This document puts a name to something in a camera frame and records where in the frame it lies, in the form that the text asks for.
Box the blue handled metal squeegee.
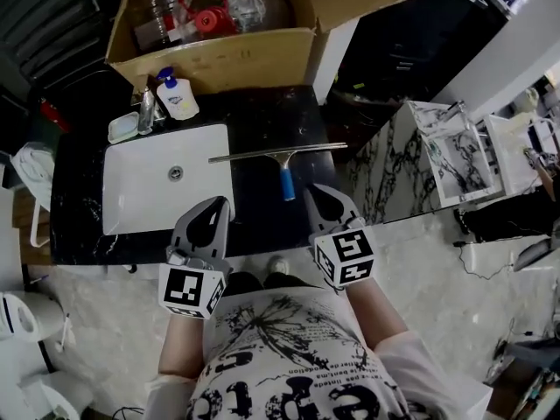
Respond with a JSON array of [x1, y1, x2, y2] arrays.
[[208, 143, 348, 202]]

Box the black marble vanity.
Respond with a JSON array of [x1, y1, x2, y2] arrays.
[[49, 84, 339, 266]]

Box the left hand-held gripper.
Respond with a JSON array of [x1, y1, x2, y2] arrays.
[[157, 195, 234, 321]]

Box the cardboard box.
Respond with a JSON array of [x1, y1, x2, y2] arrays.
[[104, 0, 424, 101]]

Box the white printed shirt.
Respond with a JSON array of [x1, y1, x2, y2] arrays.
[[143, 285, 494, 420]]

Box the red object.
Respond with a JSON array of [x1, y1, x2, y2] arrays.
[[38, 97, 72, 134]]

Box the white marble patterned vanity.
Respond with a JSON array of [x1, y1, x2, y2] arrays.
[[348, 100, 496, 226]]

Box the person's black trousers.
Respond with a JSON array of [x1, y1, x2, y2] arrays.
[[223, 270, 317, 298]]

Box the clear plastic bottle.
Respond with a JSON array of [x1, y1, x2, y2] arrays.
[[147, 0, 186, 44]]

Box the person's right forearm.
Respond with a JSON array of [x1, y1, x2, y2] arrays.
[[344, 273, 410, 350]]

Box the marble patterned sink basin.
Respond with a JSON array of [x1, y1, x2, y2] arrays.
[[418, 128, 495, 201]]

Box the person's white shoe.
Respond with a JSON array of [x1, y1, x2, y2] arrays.
[[267, 255, 291, 276]]

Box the plain white vanity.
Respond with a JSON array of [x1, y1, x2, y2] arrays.
[[482, 113, 560, 197]]

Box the chrome faucet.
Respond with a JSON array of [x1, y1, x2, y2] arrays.
[[136, 86, 166, 137]]

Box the white soap bottle blue pump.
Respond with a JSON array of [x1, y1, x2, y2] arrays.
[[155, 66, 200, 121]]

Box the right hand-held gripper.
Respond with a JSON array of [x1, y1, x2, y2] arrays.
[[302, 183, 377, 290]]

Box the white plastic stool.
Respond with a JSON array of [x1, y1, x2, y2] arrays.
[[9, 141, 57, 249]]

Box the person's left forearm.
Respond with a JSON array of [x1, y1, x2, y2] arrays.
[[157, 307, 207, 378]]

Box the clear jug with red cap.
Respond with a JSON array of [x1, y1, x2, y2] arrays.
[[177, 0, 291, 43]]

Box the black floor cable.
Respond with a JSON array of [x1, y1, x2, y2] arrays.
[[453, 239, 518, 280]]

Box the white toilet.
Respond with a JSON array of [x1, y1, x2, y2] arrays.
[[0, 290, 67, 346]]

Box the white rectangular sink basin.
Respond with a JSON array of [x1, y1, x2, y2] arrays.
[[101, 122, 238, 237]]

